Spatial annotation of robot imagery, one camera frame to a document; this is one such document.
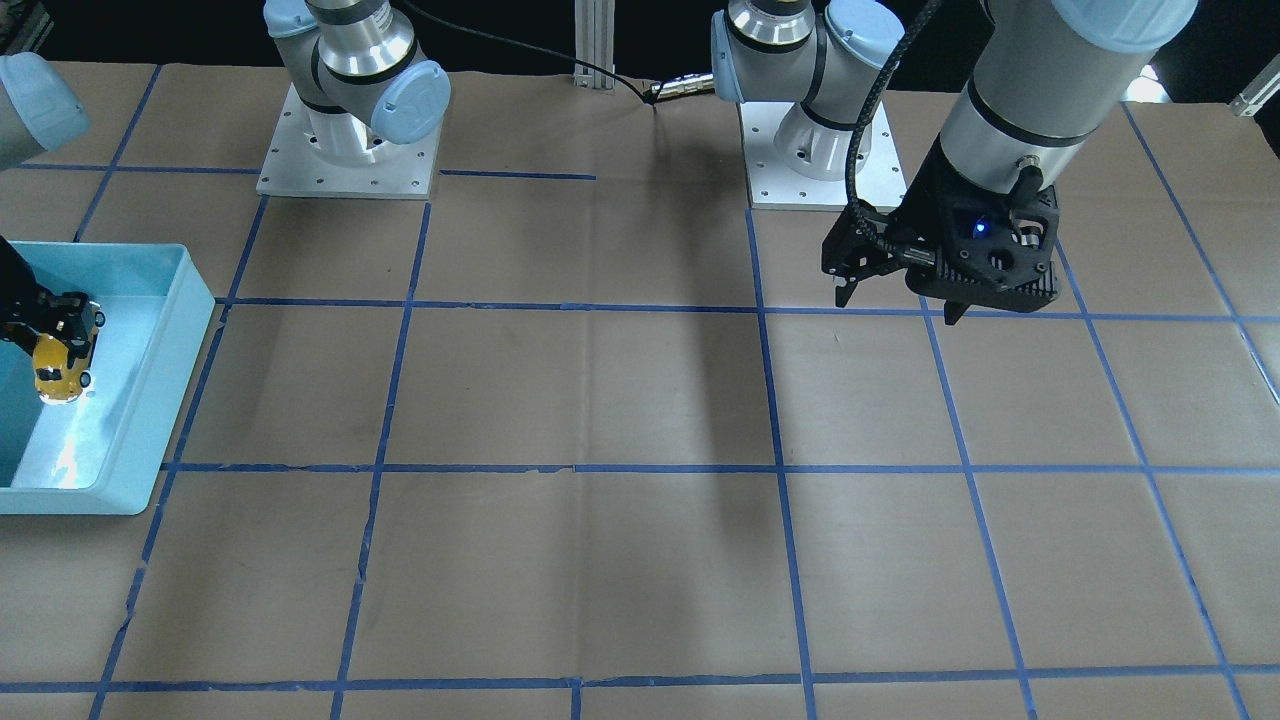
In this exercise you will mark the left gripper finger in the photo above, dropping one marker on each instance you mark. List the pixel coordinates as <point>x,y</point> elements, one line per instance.
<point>844,289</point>
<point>953,312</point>

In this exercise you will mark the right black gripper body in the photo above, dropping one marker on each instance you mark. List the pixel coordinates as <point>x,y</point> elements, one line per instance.
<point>52,312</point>

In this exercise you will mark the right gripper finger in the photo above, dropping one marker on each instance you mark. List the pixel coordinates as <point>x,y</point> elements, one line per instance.
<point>67,316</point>

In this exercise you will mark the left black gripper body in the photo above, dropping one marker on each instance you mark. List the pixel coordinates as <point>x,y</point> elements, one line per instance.
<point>931,203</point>

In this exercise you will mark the yellow beetle toy car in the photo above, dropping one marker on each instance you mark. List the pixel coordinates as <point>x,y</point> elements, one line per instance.
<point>61,376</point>

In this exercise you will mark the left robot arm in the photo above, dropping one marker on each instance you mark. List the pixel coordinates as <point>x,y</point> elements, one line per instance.
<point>1048,76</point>

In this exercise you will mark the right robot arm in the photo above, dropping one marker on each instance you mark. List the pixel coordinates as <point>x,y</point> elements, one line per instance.
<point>361,120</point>

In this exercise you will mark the teal plastic bin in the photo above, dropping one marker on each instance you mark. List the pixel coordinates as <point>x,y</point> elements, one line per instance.
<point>100,454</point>

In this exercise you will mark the brown paper table mat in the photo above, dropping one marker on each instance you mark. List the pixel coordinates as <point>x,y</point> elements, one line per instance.
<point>583,436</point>

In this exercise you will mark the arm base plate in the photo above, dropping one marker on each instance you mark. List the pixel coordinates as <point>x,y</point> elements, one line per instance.
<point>795,164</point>
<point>315,155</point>

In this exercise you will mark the aluminium frame post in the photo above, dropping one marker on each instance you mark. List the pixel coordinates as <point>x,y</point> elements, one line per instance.
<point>593,29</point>

